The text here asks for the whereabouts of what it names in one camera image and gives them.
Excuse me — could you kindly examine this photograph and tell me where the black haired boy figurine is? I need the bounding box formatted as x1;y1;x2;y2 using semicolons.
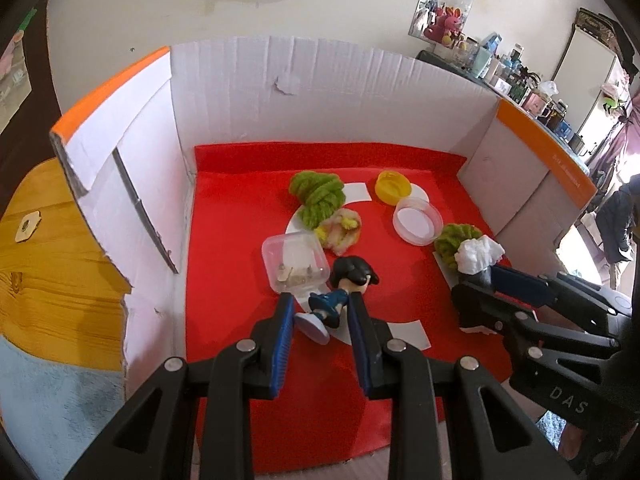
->
294;256;380;344

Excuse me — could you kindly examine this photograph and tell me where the green pipe cleaner ball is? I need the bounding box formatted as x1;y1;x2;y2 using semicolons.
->
288;170;346;230
434;223;483;271

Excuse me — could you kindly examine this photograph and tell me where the clear square plastic box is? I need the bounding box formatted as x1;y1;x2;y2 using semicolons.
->
262;231;330;294

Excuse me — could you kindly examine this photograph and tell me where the yellow pink fuzzy toy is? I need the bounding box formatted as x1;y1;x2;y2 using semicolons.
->
314;208;362;257

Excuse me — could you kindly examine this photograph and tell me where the yellow plastic lid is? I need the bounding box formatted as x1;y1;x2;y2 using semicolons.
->
374;170;412;206

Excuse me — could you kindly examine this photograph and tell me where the red Miniso bag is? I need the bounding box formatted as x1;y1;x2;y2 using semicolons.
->
184;140;514;476

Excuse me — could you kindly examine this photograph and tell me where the clutter of bottles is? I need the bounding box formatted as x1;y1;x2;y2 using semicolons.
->
450;34;576;155

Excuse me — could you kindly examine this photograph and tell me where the light blue towel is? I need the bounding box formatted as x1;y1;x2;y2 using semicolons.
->
1;339;124;479

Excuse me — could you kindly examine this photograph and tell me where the orange white cardboard box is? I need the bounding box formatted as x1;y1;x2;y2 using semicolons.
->
48;34;599;480

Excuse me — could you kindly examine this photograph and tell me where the dark cloth side table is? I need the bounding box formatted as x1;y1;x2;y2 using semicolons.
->
415;49;591;162

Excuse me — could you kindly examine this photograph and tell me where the wooden flower coaster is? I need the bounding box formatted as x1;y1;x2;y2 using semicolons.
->
14;210;41;243

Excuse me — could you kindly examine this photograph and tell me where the pink dragon plush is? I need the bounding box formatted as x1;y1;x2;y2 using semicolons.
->
423;6;462;48

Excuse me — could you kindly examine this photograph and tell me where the pink plush toys bunch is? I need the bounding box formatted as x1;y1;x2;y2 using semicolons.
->
1;8;37;106

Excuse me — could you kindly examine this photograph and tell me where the wall mirror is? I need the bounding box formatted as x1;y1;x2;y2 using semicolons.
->
408;0;486;44

